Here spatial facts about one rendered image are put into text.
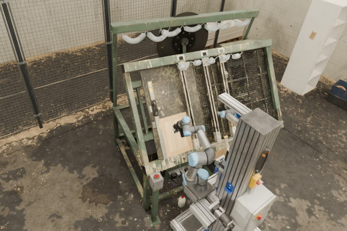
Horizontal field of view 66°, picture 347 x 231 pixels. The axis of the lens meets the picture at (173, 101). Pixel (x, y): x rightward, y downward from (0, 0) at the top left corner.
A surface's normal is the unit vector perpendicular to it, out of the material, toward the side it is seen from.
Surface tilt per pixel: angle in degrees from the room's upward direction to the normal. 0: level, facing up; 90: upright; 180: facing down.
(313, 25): 90
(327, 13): 90
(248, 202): 0
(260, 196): 0
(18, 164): 0
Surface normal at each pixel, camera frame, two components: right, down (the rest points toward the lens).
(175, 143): 0.41, 0.00
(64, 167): 0.08, -0.79
